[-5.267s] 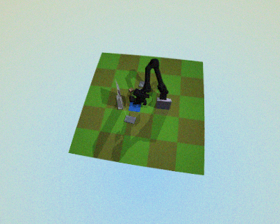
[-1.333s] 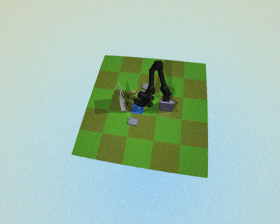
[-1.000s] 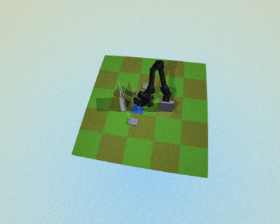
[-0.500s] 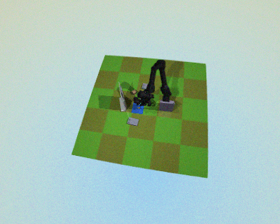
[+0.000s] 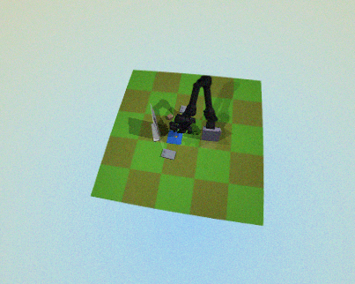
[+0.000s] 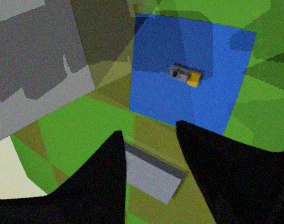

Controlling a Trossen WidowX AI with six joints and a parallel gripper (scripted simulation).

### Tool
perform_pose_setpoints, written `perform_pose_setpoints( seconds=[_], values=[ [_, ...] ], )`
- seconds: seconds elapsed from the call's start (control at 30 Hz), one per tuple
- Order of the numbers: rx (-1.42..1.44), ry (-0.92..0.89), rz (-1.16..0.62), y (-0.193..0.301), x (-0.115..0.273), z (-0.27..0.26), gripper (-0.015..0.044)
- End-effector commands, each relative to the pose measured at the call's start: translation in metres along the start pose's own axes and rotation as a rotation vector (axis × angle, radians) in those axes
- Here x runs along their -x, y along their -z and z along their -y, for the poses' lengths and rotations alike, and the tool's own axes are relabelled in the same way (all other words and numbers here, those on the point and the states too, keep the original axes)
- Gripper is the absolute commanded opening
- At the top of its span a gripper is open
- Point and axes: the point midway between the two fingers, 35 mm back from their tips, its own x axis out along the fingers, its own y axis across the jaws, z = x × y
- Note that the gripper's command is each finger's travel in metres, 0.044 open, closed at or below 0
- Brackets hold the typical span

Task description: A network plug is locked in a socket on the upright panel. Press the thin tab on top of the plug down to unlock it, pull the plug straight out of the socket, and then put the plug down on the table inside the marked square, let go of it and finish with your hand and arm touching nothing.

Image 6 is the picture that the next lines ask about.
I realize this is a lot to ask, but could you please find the grey panel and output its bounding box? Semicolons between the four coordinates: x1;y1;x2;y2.
0;0;95;141

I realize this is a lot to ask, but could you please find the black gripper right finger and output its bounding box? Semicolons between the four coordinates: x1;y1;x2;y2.
177;120;284;224

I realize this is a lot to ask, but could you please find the blue square mat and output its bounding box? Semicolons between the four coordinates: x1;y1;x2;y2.
129;12;256;135

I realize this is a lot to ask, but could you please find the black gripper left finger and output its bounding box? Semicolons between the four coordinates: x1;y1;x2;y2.
0;131;127;224

